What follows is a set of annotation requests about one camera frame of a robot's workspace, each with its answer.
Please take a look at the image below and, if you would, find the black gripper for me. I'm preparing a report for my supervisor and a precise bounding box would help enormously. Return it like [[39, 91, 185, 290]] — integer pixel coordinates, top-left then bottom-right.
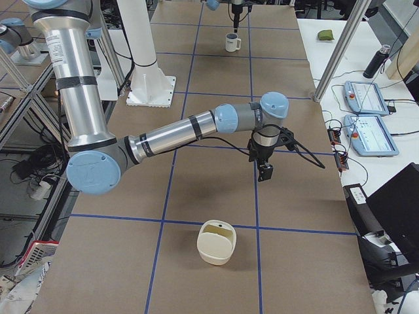
[[232, 3, 243, 33], [247, 139, 274, 182]]

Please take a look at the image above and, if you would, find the white HOME mug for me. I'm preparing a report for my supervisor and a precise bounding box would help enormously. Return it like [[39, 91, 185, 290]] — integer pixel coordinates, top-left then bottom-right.
[[225, 33, 241, 52]]

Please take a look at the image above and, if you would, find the second grey robot base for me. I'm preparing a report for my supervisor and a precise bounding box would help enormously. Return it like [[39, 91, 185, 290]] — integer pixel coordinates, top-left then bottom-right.
[[1, 18, 50, 66]]

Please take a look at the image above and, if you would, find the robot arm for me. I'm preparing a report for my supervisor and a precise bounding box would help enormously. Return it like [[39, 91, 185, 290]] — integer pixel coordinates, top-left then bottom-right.
[[204, 0, 253, 33], [27, 1, 295, 195]]

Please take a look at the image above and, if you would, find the cream white basket container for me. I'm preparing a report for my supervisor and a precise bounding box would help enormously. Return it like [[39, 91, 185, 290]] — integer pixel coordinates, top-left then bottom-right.
[[196, 220, 237, 266]]

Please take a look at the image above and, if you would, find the green cloth pouch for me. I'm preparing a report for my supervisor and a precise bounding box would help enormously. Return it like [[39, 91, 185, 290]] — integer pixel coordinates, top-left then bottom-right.
[[317, 29, 335, 41]]

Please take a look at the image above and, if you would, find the near blue teach pendant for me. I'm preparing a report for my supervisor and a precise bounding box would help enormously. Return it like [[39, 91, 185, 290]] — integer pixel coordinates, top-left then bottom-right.
[[343, 114, 399, 157]]

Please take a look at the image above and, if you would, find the blue teach pendant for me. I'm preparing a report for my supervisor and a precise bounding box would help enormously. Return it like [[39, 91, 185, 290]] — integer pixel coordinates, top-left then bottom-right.
[[344, 81, 390, 116], [343, 114, 399, 157]]

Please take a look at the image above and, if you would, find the far blue teach pendant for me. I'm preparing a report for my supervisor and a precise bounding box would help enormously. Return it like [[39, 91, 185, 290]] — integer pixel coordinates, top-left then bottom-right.
[[344, 81, 390, 116]]

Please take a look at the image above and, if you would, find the black Huawei monitor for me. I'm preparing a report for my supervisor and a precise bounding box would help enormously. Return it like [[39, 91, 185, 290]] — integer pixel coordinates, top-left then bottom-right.
[[367, 162, 419, 262]]

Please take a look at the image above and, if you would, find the black water bottle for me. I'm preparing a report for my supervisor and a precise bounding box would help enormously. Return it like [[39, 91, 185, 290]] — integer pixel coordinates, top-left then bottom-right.
[[363, 44, 392, 79]]

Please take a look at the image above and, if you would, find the black label printer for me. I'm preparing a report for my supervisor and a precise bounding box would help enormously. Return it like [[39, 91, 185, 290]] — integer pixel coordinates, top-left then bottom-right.
[[343, 184, 408, 279]]

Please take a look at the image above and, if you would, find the orange black cable hub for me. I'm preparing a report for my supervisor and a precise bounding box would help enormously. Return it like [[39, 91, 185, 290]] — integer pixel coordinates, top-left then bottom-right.
[[327, 128, 349, 173]]

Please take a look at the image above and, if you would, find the aluminium frame post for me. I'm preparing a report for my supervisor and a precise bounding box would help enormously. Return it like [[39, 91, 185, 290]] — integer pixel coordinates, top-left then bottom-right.
[[312, 0, 372, 103]]

